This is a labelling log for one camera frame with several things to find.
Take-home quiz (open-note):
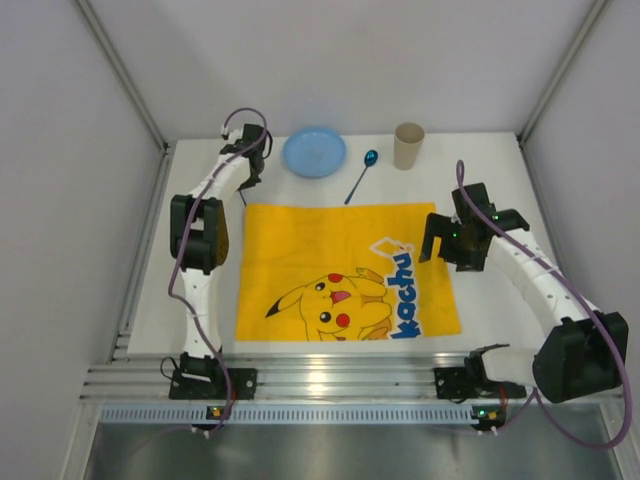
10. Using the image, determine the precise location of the light blue plate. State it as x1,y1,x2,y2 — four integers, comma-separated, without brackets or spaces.
282,127,347,179

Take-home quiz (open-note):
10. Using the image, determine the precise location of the beige paper cup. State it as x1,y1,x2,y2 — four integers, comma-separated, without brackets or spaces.
393,122,425,171

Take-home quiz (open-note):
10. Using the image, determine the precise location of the blue metallic spoon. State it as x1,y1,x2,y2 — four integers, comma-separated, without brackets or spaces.
343,149,379,205

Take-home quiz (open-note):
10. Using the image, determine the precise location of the yellow Pikachu placemat cloth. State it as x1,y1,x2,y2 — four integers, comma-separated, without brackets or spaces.
235,203,462,343

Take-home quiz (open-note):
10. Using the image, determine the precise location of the blue metallic fork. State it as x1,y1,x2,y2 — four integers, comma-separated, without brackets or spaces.
238,185,248,208

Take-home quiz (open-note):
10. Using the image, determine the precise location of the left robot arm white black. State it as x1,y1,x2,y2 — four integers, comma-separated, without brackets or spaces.
167,124,272,360

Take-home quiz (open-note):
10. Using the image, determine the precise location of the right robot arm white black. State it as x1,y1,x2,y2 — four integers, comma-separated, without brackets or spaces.
420,183,629,403

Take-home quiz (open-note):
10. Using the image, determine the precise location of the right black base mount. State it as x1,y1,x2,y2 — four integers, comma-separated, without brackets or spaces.
433,344,526,404

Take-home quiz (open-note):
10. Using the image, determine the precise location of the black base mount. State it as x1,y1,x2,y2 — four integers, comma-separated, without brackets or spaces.
168,353,258,400
433,344,526,404

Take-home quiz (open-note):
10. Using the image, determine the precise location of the aluminium rail frame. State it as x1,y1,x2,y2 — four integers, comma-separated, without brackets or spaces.
79,349,626,406

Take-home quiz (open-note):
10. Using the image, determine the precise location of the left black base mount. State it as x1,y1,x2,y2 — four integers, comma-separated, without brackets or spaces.
168,353,258,400

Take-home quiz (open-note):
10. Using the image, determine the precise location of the perforated cable duct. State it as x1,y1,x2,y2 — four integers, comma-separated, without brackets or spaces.
100,403,505,428

